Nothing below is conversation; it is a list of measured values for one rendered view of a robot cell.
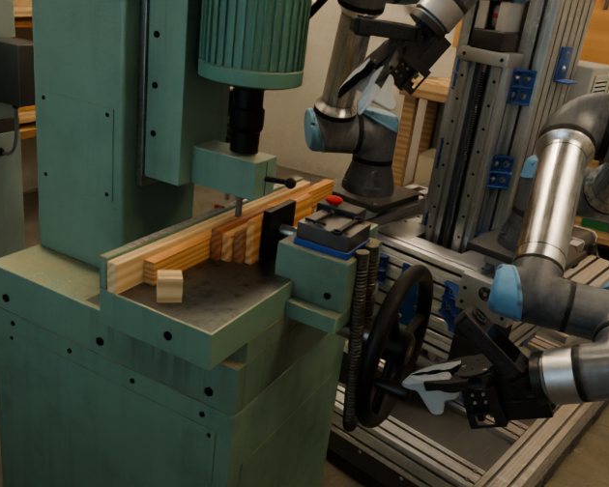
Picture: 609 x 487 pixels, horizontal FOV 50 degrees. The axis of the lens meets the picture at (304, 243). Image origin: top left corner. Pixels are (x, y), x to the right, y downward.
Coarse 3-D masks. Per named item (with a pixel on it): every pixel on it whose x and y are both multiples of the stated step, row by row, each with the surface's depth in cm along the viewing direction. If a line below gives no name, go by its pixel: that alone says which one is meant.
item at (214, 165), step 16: (208, 144) 119; (224, 144) 120; (192, 160) 118; (208, 160) 116; (224, 160) 115; (240, 160) 113; (256, 160) 113; (272, 160) 116; (192, 176) 119; (208, 176) 117; (224, 176) 115; (240, 176) 114; (256, 176) 113; (272, 176) 117; (240, 192) 115; (256, 192) 114; (272, 192) 119
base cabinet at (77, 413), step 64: (0, 320) 128; (0, 384) 135; (64, 384) 124; (128, 384) 115; (320, 384) 137; (64, 448) 130; (128, 448) 120; (192, 448) 111; (256, 448) 117; (320, 448) 149
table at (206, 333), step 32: (192, 288) 103; (224, 288) 105; (256, 288) 106; (288, 288) 109; (128, 320) 99; (160, 320) 95; (192, 320) 94; (224, 320) 95; (256, 320) 102; (320, 320) 108; (192, 352) 94; (224, 352) 96
